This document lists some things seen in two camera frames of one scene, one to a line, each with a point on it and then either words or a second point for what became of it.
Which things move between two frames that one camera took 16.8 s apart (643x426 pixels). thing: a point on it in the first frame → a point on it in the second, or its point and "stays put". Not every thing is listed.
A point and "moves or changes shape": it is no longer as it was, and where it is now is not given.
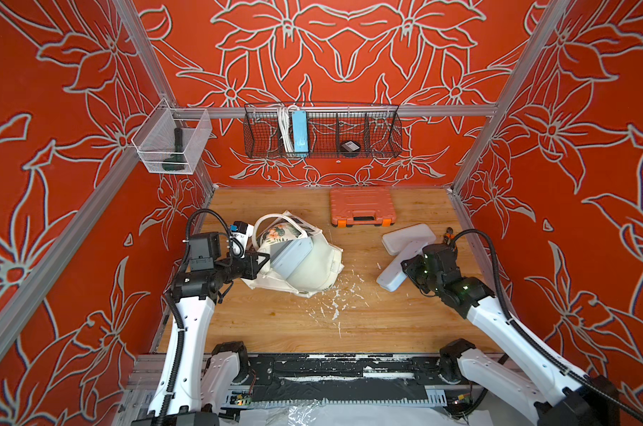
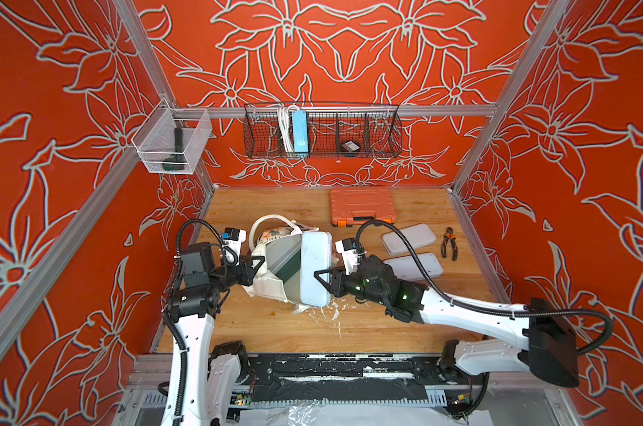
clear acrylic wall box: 170,138 stays put
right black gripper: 413,267 → 339,281
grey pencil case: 287,257 → 315,256
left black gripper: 252,264 stays put
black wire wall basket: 334,130 stays put
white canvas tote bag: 285,226 moves or changes shape
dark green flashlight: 178,160 stays put
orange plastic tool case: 361,206 stays put
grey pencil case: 396,240 stays put
